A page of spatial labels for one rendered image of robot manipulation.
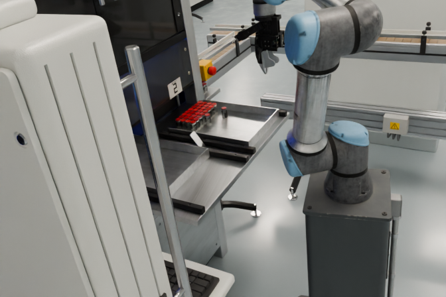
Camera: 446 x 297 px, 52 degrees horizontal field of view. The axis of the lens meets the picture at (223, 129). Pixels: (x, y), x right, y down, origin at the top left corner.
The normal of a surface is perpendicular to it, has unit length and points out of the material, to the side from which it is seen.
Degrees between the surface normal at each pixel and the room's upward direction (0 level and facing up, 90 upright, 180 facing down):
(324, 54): 109
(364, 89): 90
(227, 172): 0
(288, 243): 0
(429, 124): 90
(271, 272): 0
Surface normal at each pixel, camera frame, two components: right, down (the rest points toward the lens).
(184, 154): -0.12, -0.88
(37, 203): -0.47, 0.47
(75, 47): 0.87, 0.14
